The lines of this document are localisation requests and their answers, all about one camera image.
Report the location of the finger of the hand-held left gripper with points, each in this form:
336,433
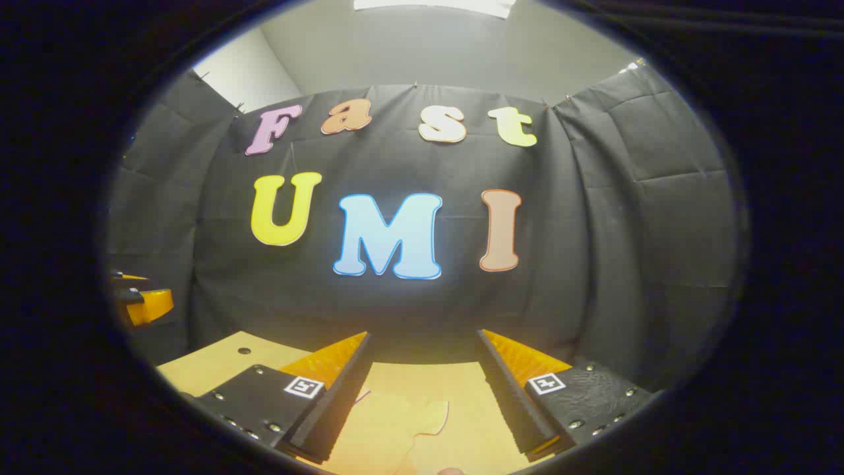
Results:
130,277
151,307

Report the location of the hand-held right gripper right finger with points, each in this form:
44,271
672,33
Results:
511,396

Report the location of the ceiling light panel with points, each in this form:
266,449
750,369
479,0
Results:
435,5

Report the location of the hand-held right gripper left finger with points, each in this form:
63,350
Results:
336,409

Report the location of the orange T-shirt with striped collar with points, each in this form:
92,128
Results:
389,429

